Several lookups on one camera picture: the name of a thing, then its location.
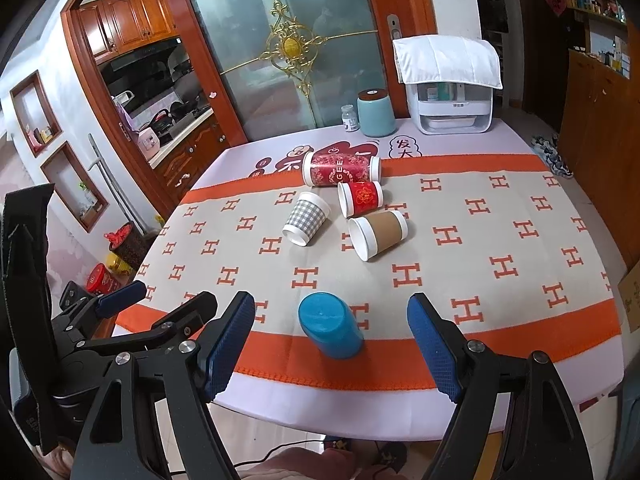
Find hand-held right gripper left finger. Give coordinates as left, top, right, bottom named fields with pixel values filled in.
left=72, top=290, right=256, bottom=480

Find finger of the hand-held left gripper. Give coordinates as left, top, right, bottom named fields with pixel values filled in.
left=59, top=280, right=148, bottom=333
left=75, top=291, right=220, bottom=357

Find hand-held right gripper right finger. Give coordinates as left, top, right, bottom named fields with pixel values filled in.
left=406, top=291, right=596, bottom=480

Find blue cup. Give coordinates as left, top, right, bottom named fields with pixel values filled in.
left=298, top=291, right=365, bottom=360

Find brown sleeved paper cup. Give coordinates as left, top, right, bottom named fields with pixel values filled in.
left=347, top=210, right=409, bottom=263

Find grey checkered paper cup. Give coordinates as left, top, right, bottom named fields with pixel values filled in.
left=281, top=191, right=332, bottom=247

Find small red paper cup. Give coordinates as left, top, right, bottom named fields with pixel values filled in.
left=337, top=180, right=385, bottom=219

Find tall red patterned cup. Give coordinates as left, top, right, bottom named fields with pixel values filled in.
left=301, top=150, right=384, bottom=187

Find red round tin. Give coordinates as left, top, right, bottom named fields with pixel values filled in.
left=85, top=263, right=122, bottom=295

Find dark basket with red ribbon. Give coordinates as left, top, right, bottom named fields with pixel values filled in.
left=103, top=220, right=151, bottom=269

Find dark patterned slippers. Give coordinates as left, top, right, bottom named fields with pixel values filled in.
left=324, top=436, right=409, bottom=476

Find orange patterned blanket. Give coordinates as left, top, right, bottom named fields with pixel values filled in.
left=114, top=153, right=624, bottom=392

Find person's pink clothed leg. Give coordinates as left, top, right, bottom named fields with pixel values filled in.
left=239, top=446, right=362, bottom=480

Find wooden lower kitchen cabinets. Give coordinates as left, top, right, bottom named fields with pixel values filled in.
left=149, top=114, right=232, bottom=207

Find wooden kitchen cabinets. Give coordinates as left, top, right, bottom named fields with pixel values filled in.
left=76, top=0, right=178, bottom=64
left=149, top=114, right=232, bottom=207

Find pink rice cooker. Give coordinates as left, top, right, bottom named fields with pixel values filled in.
left=137, top=127, right=162, bottom=157

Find cardboard box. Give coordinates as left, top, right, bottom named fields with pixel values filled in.
left=617, top=259, right=640, bottom=334

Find pair of patterned shoes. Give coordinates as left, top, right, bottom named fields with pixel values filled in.
left=530, top=134, right=574, bottom=178

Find black range hood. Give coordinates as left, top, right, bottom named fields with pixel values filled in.
left=99, top=36, right=184, bottom=99

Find white countertop appliance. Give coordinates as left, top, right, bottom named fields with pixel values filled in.
left=404, top=79, right=497, bottom=135

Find light blue canister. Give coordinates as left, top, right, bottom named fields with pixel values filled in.
left=356, top=89, right=397, bottom=138

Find frosted glass sliding door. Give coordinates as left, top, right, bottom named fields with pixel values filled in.
left=176, top=0, right=397, bottom=143

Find wooden shelf cabinet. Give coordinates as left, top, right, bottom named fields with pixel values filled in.
left=554, top=0, right=640, bottom=272

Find wooden upper kitchen cabinets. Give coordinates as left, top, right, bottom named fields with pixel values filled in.
left=76, top=0, right=178, bottom=64

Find white quilted cover cloth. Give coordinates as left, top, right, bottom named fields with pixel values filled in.
left=392, top=34, right=504, bottom=90

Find black floor cable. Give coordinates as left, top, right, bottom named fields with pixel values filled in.
left=167, top=439, right=327, bottom=479

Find wooden framed wall niche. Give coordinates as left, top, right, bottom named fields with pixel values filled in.
left=40, top=140, right=110, bottom=234
left=9, top=70, right=64, bottom=159

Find grey mop handle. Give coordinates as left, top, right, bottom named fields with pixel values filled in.
left=87, top=132, right=147, bottom=242

